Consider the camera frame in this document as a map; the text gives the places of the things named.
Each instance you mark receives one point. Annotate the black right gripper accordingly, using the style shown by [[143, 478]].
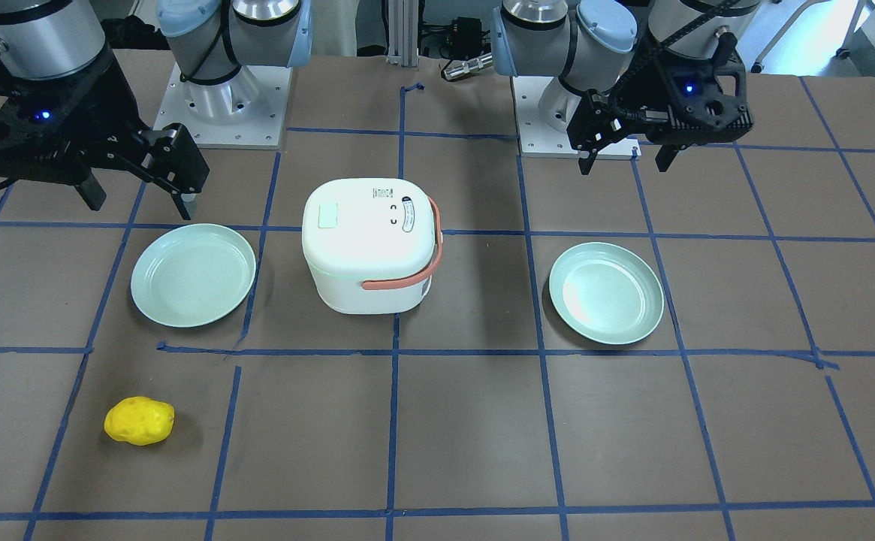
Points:
[[104, 96]]

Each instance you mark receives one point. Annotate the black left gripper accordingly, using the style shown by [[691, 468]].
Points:
[[644, 93]]

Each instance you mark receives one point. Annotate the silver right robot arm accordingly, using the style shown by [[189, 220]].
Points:
[[211, 40]]

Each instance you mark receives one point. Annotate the white rice cooker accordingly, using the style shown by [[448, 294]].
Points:
[[372, 245]]

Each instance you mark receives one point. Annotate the green plate near yellow toy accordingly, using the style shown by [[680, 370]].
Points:
[[193, 275]]

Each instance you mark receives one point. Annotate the green plate far side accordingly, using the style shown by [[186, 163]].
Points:
[[606, 293]]

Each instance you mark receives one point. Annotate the silver metal connector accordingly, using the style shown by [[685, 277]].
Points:
[[468, 68]]

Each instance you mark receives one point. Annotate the black power adapter background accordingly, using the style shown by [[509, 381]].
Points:
[[463, 38]]

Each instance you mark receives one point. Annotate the yellow toy potato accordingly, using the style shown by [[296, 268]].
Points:
[[140, 421]]

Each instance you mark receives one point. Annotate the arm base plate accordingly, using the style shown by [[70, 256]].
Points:
[[245, 113], [543, 110]]

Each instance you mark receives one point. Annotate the aluminium frame post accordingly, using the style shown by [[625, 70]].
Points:
[[403, 21]]

